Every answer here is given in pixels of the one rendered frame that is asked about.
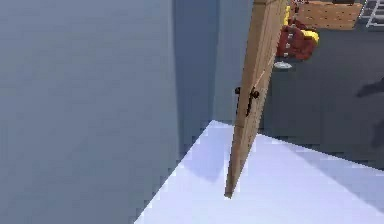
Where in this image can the brown wooden room door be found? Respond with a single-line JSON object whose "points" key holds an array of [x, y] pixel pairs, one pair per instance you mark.
{"points": [[256, 66]]}

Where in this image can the red and yellow armchair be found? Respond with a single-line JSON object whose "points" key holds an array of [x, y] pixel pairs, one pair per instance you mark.
{"points": [[295, 41]]}

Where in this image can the white round plate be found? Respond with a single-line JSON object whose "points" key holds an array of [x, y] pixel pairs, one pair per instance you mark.
{"points": [[283, 65]]}

